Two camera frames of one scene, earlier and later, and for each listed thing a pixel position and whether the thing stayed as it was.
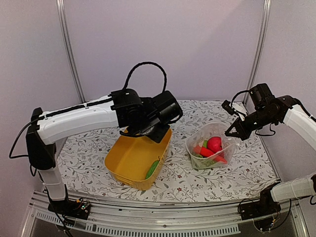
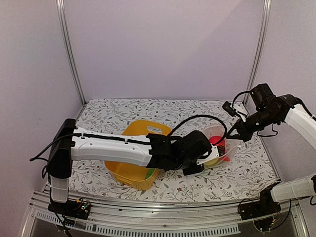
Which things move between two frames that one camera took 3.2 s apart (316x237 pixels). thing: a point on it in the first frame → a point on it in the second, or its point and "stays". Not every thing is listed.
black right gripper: (242, 133) stays
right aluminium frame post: (259, 47) stays
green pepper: (151, 169) stays
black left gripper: (159, 137) → (194, 171)
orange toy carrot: (208, 152) → (225, 158)
